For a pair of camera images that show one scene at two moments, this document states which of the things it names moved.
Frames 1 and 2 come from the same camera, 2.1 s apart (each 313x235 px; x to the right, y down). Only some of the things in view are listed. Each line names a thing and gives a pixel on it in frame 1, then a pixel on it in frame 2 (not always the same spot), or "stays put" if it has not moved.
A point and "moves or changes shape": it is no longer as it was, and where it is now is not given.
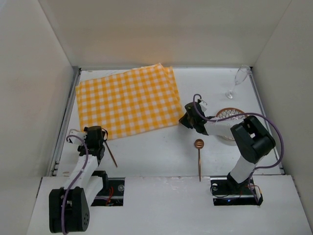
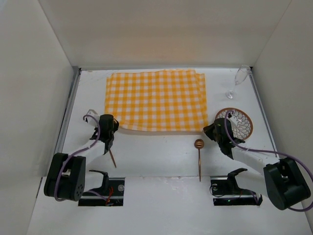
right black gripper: x=190 y=117 to x=224 y=146
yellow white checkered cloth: x=142 y=100 moves or changes shape
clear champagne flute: x=240 y=76 stays put
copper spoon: x=199 y=144 stays put
